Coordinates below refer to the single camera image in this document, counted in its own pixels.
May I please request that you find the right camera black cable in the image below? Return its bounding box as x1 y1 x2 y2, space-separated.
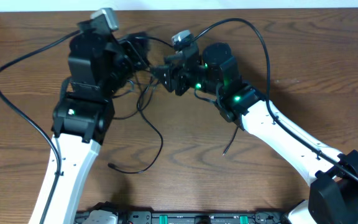
191 17 358 200

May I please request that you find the camera black cable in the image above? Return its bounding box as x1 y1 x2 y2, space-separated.
191 17 358 200
0 29 82 224

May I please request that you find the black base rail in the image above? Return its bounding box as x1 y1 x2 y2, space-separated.
73 202 289 224

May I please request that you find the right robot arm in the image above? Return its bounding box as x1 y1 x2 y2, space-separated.
151 43 358 223

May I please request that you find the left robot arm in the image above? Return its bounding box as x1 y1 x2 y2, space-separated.
29 30 149 223

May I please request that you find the left camera black cable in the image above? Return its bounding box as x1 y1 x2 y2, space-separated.
0 29 82 224

